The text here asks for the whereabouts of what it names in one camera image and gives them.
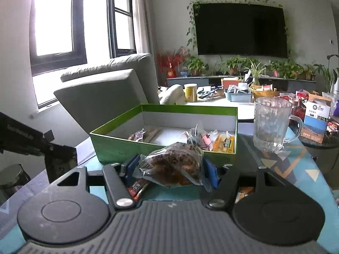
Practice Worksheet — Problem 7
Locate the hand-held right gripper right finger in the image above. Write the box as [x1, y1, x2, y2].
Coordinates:
[201, 157, 290, 210]

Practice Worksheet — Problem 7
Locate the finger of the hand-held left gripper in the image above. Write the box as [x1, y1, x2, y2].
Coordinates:
[44, 143, 78, 184]

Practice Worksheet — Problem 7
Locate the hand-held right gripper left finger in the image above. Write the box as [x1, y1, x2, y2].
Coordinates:
[50, 153, 142, 210]

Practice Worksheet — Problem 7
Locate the green cardboard box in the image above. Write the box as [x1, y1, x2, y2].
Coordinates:
[89, 104, 239, 166]

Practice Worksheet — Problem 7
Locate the yellow label cracker packet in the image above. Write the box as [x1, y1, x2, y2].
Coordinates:
[213, 134, 236, 154]

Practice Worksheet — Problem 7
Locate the clear packet of brown snack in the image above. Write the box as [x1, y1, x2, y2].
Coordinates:
[132, 142, 214, 192]

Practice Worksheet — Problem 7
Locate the red brown snack stick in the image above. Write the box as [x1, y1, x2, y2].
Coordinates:
[126, 178, 149, 202]

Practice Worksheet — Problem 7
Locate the purple pink snack packet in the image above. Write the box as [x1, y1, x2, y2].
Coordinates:
[128, 129, 145, 142]

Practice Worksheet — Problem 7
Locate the orange snack packet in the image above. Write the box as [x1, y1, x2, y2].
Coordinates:
[234, 186, 255, 205]

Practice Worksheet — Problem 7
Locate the clear crinkled snack packet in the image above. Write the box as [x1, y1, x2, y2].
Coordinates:
[187, 124, 210, 146]

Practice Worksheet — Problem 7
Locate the dark round container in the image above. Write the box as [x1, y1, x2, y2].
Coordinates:
[0, 164, 30, 199]

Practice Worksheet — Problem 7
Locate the round white table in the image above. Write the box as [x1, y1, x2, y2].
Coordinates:
[185, 95, 255, 124]

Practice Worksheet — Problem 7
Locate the grey upholstered chair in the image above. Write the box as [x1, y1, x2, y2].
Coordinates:
[54, 69, 161, 139]
[60, 53, 159, 83]

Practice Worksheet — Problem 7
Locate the clear glass mug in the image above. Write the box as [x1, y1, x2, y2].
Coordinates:
[253, 97, 303, 153]

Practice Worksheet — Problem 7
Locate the turquoise tablecloth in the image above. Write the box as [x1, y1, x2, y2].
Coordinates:
[0, 132, 339, 254]

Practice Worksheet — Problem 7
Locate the grey plastic tray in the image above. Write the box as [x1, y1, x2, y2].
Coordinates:
[225, 86, 253, 103]

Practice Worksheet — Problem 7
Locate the yellow paper cup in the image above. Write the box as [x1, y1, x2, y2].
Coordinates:
[184, 83, 198, 103]

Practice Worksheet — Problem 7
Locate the orange box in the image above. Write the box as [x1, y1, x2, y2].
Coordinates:
[221, 78, 242, 90]

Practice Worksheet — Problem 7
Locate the grey television cabinet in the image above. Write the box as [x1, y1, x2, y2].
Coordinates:
[167, 75, 317, 94]

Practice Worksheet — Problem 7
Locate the wicker basket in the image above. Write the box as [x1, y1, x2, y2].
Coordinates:
[250, 86, 278, 99]

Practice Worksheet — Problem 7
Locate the red flower decoration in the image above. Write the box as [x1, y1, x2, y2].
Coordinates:
[156, 47, 190, 79]

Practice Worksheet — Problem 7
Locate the row of potted plants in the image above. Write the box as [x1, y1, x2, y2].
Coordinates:
[185, 55, 317, 81]

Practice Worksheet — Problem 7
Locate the spider plant in vase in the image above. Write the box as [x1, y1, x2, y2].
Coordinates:
[244, 59, 267, 87]

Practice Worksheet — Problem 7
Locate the pile of assorted packets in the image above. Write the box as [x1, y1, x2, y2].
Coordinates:
[278, 90, 339, 139]

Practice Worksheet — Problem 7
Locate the white and blue carton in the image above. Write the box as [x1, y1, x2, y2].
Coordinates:
[303, 99, 333, 144]

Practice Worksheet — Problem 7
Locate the beige curtain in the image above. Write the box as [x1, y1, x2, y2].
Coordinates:
[132, 0, 157, 57]

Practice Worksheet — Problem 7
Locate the large leaf plant white pot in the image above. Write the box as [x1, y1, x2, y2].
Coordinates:
[314, 54, 339, 96]

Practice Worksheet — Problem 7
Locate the large black frame window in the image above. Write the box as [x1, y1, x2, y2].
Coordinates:
[29, 0, 88, 77]

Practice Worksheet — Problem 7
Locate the black wall television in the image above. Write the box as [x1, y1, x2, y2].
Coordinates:
[193, 3, 289, 58]

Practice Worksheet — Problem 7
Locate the narrow black frame window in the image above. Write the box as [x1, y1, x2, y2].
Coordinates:
[107, 0, 137, 59]

